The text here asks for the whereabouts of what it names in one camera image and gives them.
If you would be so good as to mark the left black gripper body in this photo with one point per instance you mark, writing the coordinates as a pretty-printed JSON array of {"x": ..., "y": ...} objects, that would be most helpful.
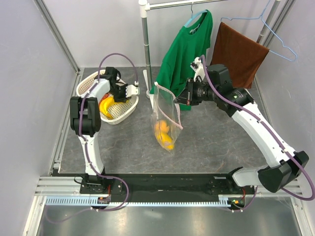
[{"x": 119, "y": 93}]

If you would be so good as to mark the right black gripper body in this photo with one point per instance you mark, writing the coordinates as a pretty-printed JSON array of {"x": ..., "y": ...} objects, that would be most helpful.
[{"x": 199, "y": 91}]

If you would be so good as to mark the yellow banana bunch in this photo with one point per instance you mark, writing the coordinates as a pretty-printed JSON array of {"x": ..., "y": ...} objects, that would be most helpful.
[{"x": 105, "y": 104}]

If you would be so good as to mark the clear zip top bag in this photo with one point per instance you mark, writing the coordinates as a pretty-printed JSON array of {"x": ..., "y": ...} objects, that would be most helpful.
[{"x": 166, "y": 109}]

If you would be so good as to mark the orange peach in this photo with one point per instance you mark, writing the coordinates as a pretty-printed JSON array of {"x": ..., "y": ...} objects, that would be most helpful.
[{"x": 161, "y": 126}]

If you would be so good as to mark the yellow mango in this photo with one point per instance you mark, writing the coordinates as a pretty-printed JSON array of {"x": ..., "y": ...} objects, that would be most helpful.
[{"x": 164, "y": 140}]

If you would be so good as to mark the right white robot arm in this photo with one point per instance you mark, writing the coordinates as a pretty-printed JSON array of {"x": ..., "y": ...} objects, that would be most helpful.
[{"x": 213, "y": 83}]

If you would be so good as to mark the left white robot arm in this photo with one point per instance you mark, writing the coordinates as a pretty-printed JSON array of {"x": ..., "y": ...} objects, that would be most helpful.
[{"x": 85, "y": 121}]

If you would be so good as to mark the white perforated plastic basket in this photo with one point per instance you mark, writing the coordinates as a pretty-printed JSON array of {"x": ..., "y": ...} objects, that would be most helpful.
[{"x": 119, "y": 112}]

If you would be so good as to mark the green t-shirt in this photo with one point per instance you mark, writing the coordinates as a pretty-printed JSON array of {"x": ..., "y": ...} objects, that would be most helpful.
[{"x": 189, "y": 43}]

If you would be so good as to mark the brown towel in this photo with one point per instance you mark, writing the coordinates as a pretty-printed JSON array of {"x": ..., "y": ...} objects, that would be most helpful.
[{"x": 241, "y": 55}]

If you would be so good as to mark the teal shirt hanger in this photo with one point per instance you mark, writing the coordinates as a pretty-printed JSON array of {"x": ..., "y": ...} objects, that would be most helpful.
[{"x": 194, "y": 17}]

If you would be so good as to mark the white clothes rack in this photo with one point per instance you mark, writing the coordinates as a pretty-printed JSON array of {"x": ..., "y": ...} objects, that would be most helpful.
[{"x": 145, "y": 7}]

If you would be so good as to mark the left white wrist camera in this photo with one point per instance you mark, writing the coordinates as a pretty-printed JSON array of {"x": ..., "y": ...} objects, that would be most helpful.
[{"x": 132, "y": 90}]

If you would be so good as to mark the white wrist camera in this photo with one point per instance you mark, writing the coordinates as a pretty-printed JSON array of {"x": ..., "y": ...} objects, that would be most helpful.
[
  {"x": 132, "y": 90},
  {"x": 197, "y": 67}
]

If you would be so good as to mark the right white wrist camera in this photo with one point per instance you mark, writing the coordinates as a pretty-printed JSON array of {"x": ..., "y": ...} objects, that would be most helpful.
[{"x": 197, "y": 67}]

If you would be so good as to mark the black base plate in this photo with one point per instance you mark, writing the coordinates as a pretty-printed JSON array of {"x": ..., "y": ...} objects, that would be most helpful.
[{"x": 162, "y": 188}]

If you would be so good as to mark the light blue wire hanger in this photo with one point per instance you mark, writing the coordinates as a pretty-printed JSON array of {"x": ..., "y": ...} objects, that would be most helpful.
[{"x": 266, "y": 25}]

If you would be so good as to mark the left aluminium frame post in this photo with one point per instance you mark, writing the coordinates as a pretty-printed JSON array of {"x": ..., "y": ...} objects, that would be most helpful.
[{"x": 57, "y": 34}]

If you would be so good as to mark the aluminium frame post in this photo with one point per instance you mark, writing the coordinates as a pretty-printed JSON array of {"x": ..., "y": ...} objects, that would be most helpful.
[
  {"x": 288, "y": 4},
  {"x": 57, "y": 34}
]

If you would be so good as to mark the white slotted cable duct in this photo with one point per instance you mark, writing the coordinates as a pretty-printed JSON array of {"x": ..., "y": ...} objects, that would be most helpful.
[{"x": 108, "y": 201}]

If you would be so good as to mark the right aluminium frame post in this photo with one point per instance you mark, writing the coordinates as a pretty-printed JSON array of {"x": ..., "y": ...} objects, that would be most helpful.
[{"x": 288, "y": 4}]

